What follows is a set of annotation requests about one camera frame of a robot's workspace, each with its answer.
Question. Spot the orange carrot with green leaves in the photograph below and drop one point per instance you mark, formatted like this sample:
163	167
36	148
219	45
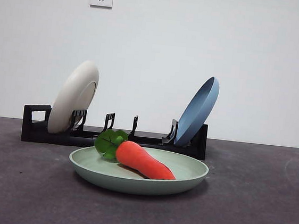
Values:
144	162

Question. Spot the green plate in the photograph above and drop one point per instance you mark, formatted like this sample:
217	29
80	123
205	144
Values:
131	185

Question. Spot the blue plate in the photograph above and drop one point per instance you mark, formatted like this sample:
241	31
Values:
196	114

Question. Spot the cream plate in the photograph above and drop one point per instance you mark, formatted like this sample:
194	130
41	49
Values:
72	96

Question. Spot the black plate rack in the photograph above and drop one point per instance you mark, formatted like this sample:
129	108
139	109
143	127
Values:
42	135

